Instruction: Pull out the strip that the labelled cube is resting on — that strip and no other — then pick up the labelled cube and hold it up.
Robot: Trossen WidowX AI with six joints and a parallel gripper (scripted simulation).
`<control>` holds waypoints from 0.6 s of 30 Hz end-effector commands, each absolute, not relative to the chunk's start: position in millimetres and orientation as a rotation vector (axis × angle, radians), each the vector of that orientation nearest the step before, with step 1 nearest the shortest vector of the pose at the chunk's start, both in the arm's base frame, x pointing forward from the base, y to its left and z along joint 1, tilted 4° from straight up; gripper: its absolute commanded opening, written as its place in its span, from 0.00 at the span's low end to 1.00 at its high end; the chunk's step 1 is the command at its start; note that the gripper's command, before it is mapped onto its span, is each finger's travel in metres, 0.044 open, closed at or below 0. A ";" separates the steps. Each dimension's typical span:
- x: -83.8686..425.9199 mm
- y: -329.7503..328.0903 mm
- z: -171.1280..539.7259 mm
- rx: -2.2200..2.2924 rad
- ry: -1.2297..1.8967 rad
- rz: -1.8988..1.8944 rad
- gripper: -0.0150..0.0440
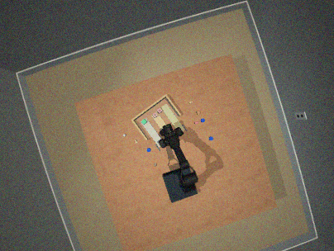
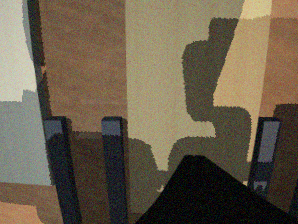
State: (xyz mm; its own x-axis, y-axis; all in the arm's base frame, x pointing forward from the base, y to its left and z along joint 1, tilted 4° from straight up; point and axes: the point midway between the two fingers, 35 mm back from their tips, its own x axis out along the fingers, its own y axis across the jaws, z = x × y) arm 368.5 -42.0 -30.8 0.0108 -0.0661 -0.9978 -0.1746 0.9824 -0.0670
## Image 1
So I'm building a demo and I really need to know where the pale yellow flat strip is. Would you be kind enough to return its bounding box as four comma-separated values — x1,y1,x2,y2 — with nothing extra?
171,118,185,131

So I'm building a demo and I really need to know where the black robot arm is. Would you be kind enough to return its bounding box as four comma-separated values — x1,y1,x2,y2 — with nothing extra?
160,124,198,194

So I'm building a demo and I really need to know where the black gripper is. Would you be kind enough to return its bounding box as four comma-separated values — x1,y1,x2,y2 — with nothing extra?
159,127,184,148

